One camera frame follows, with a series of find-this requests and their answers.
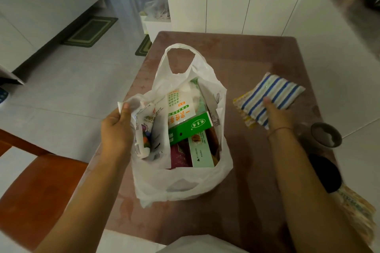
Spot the blue striped packet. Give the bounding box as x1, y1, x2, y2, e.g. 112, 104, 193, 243
239, 72, 306, 130

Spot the white green glove packet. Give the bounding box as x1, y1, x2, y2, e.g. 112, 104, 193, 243
165, 79, 213, 147

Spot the white low box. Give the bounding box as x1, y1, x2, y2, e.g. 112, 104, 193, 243
139, 13, 172, 43

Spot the white plastic bag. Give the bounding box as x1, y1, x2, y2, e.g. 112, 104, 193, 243
117, 43, 234, 209

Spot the person's left forearm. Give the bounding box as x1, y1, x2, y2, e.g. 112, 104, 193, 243
34, 148, 122, 253

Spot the long light green box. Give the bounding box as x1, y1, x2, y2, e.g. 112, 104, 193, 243
187, 129, 216, 169

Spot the clear plastic bag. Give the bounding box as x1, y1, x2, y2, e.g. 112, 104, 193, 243
144, 0, 171, 19

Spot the person's right hand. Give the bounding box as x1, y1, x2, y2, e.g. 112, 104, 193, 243
262, 97, 296, 138

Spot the long white cabinet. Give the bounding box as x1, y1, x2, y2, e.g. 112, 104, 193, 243
0, 0, 107, 86

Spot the small green doormat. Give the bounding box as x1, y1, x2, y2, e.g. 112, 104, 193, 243
135, 34, 152, 57

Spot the beige snack packet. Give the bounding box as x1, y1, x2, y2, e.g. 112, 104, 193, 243
332, 184, 377, 246

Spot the person's white shirt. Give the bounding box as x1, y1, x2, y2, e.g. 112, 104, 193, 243
157, 234, 247, 253

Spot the reddish brown table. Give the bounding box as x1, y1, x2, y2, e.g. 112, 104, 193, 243
105, 30, 339, 253

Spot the person's right forearm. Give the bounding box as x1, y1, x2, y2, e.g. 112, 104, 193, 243
267, 127, 374, 253

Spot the large green doormat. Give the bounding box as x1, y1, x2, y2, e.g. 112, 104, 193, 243
61, 15, 119, 48

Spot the magenta beige nut box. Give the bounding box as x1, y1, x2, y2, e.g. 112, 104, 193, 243
169, 140, 194, 170

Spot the person's left hand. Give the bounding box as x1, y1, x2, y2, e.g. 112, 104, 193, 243
101, 102, 134, 158

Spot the white counter steel top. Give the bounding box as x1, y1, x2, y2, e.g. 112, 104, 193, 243
282, 0, 380, 218

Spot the white three door cabinet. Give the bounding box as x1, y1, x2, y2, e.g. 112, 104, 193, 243
163, 0, 312, 36

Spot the brown wooden chair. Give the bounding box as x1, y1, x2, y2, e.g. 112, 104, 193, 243
0, 128, 89, 250

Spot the grey metal cup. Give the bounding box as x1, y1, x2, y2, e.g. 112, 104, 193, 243
296, 122, 343, 151

